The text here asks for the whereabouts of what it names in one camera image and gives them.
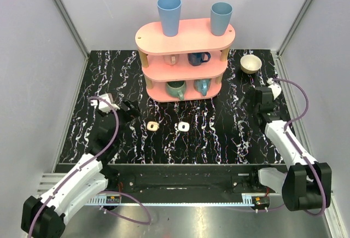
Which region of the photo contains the green ceramic mug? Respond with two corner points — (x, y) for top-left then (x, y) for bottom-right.
(166, 80), (186, 101)

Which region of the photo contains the right blue plastic cup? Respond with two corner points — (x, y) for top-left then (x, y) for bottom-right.
(210, 2), (233, 36)

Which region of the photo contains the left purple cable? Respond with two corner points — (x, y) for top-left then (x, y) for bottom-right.
(27, 96), (153, 238)

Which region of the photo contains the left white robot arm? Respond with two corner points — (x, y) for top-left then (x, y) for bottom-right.
(21, 94), (140, 237)

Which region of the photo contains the dark blue faceted mug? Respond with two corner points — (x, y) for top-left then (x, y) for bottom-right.
(188, 52), (211, 66)

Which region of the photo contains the cream ceramic bowl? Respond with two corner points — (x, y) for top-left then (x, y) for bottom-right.
(240, 55), (262, 74)

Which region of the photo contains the light blue butterfly mug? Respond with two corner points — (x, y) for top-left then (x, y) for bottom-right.
(194, 79), (211, 96)

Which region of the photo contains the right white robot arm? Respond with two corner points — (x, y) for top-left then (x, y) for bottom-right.
(242, 84), (332, 213)

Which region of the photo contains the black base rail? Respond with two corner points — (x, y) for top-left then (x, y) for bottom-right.
(107, 164), (287, 194)

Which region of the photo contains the left blue plastic cup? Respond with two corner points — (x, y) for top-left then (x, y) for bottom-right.
(157, 0), (182, 37)

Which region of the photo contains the pink three-tier wooden shelf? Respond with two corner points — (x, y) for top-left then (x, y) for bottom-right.
(135, 18), (236, 102)

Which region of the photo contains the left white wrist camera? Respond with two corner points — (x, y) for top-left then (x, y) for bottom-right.
(88, 93), (120, 114)

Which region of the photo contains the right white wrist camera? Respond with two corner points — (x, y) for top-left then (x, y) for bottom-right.
(267, 78), (282, 100)

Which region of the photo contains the blue plastic cup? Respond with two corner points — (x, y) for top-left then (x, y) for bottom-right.
(157, 0), (182, 37)
(210, 2), (233, 36)

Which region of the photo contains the white earbud charging case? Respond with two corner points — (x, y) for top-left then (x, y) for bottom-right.
(178, 121), (190, 132)

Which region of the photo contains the beige mug on shelf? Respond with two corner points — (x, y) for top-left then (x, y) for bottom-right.
(163, 54), (179, 66)

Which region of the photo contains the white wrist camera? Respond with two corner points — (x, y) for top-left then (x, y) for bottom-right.
(88, 93), (120, 114)
(267, 78), (282, 100)

